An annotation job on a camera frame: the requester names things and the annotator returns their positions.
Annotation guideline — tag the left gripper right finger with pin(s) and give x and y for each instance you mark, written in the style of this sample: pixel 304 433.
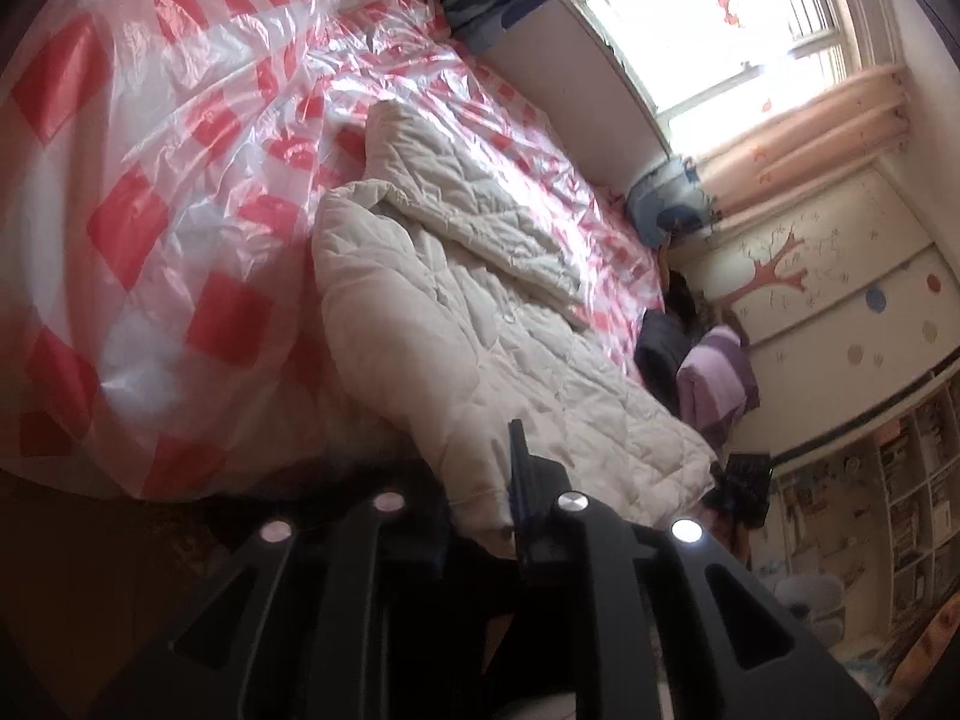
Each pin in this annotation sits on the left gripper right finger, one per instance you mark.
pixel 630 620

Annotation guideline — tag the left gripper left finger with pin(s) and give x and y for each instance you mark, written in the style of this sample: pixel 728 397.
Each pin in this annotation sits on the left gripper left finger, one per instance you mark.
pixel 361 600

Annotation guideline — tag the beige quilted jacket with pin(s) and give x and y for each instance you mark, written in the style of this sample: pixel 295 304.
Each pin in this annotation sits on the beige quilted jacket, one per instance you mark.
pixel 451 313

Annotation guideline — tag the black device with green light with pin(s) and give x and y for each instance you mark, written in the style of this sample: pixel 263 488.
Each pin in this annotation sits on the black device with green light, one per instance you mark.
pixel 742 489

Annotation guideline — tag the purple pink folded cloth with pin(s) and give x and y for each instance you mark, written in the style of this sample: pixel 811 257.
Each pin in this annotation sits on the purple pink folded cloth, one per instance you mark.
pixel 716 385

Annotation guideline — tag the white bookshelf with books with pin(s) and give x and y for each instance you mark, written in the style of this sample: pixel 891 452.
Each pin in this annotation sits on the white bookshelf with books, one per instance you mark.
pixel 862 542

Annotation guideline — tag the black garment on bed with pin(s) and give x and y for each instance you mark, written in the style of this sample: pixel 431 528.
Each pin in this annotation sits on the black garment on bed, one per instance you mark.
pixel 666 337

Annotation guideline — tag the blue grey patterned pillow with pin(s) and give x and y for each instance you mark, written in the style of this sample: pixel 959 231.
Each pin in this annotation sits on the blue grey patterned pillow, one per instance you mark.
pixel 669 203

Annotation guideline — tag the red white checkered plastic sheet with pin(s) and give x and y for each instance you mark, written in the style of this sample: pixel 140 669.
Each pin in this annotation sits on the red white checkered plastic sheet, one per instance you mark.
pixel 162 165

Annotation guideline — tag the peach window curtain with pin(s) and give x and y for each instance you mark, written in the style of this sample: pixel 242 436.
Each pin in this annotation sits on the peach window curtain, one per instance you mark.
pixel 853 120

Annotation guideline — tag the beige headboard panel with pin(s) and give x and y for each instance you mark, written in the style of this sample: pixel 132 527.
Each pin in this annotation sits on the beige headboard panel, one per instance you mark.
pixel 558 63

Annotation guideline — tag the bright window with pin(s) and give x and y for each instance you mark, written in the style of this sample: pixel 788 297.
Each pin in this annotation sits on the bright window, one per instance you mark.
pixel 709 70

